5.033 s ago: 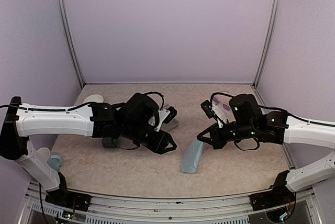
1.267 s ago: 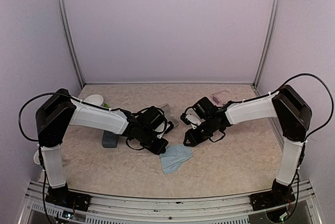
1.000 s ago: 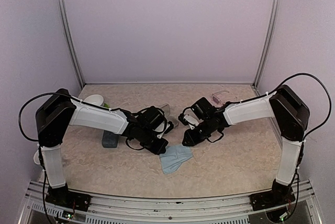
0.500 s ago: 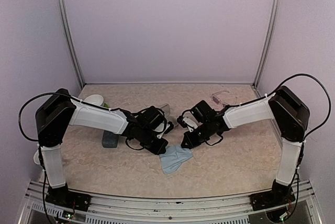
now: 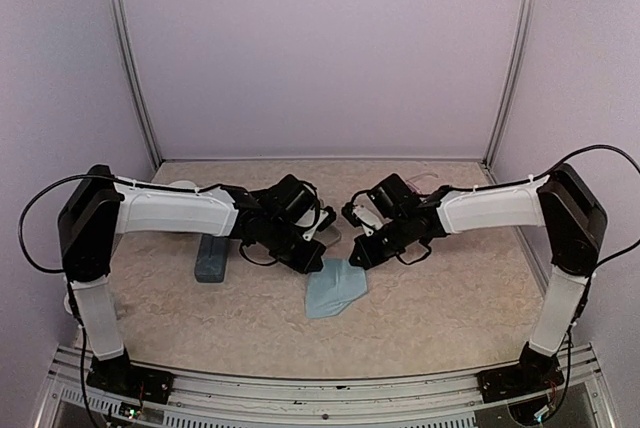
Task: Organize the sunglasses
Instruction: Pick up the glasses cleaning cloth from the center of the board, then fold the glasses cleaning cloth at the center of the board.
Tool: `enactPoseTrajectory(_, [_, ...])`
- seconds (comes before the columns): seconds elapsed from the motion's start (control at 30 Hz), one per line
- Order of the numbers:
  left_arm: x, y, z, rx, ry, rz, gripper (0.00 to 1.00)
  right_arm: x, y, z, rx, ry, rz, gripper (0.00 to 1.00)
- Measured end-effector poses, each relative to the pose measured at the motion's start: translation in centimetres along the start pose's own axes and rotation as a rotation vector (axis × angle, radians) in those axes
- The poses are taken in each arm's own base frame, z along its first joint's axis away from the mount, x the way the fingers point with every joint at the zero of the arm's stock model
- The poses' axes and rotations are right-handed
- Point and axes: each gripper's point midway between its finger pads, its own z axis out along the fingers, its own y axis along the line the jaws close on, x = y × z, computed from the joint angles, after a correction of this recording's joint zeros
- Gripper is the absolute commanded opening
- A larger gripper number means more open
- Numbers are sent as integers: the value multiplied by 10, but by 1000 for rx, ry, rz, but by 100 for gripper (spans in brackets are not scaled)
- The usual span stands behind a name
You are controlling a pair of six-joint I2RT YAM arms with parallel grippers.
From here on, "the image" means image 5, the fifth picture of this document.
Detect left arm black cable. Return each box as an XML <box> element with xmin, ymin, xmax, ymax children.
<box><xmin>18</xmin><ymin>173</ymin><xmax>321</xmax><ymax>274</ymax></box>

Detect right aluminium corner post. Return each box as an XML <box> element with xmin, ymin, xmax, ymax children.
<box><xmin>483</xmin><ymin>0</ymin><xmax>536</xmax><ymax>170</ymax></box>

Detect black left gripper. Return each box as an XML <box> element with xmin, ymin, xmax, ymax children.
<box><xmin>263</xmin><ymin>217</ymin><xmax>326</xmax><ymax>275</ymax></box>

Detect grey-blue glasses case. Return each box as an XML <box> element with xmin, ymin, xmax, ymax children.
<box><xmin>194</xmin><ymin>234</ymin><xmax>229</xmax><ymax>284</ymax></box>

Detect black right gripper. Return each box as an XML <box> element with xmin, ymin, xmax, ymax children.
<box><xmin>350</xmin><ymin>214</ymin><xmax>413</xmax><ymax>270</ymax></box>

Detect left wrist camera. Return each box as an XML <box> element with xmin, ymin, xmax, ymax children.
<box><xmin>296</xmin><ymin>206</ymin><xmax>336</xmax><ymax>241</ymax></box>

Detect aluminium corner post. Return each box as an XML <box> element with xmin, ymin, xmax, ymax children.
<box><xmin>108</xmin><ymin>0</ymin><xmax>164</xmax><ymax>170</ymax></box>
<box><xmin>483</xmin><ymin>0</ymin><xmax>536</xmax><ymax>170</ymax></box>

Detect white bowl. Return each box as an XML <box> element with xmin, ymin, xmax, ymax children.
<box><xmin>169</xmin><ymin>180</ymin><xmax>198</xmax><ymax>189</ymax></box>

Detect pink glasses case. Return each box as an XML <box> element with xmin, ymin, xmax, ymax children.
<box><xmin>313</xmin><ymin>206</ymin><xmax>342</xmax><ymax>248</ymax></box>

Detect purple lens pink sunglasses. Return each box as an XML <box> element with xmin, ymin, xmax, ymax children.
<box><xmin>406</xmin><ymin>171</ymin><xmax>440</xmax><ymax>195</ymax></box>

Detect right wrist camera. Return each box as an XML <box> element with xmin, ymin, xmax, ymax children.
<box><xmin>341</xmin><ymin>202</ymin><xmax>383</xmax><ymax>237</ymax></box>

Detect left aluminium corner post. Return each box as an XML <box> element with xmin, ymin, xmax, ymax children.
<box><xmin>108</xmin><ymin>0</ymin><xmax>164</xmax><ymax>170</ymax></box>

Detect light blue cloth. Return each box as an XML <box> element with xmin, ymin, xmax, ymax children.
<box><xmin>305</xmin><ymin>258</ymin><xmax>368</xmax><ymax>319</ymax></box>

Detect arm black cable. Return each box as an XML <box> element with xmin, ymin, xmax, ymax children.
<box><xmin>349</xmin><ymin>145</ymin><xmax>640</xmax><ymax>269</ymax></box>
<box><xmin>18</xmin><ymin>173</ymin><xmax>321</xmax><ymax>274</ymax></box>

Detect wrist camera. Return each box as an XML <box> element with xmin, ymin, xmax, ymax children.
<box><xmin>341</xmin><ymin>202</ymin><xmax>383</xmax><ymax>237</ymax></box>
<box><xmin>296</xmin><ymin>206</ymin><xmax>336</xmax><ymax>241</ymax></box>

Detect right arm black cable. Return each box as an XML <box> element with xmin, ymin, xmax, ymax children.
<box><xmin>349</xmin><ymin>145</ymin><xmax>640</xmax><ymax>269</ymax></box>

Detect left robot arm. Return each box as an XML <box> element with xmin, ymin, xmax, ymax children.
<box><xmin>58</xmin><ymin>165</ymin><xmax>336</xmax><ymax>393</ymax></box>

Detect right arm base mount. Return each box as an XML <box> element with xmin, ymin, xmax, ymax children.
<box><xmin>477</xmin><ymin>342</ymin><xmax>565</xmax><ymax>403</ymax></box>

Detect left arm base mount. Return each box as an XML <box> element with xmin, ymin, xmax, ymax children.
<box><xmin>86</xmin><ymin>351</ymin><xmax>174</xmax><ymax>405</ymax></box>

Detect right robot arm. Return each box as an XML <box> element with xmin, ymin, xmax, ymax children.
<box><xmin>342</xmin><ymin>163</ymin><xmax>608</xmax><ymax>392</ymax></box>

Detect front aluminium rail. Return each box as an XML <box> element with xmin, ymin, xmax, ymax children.
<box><xmin>47</xmin><ymin>345</ymin><xmax>609</xmax><ymax>428</ymax></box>

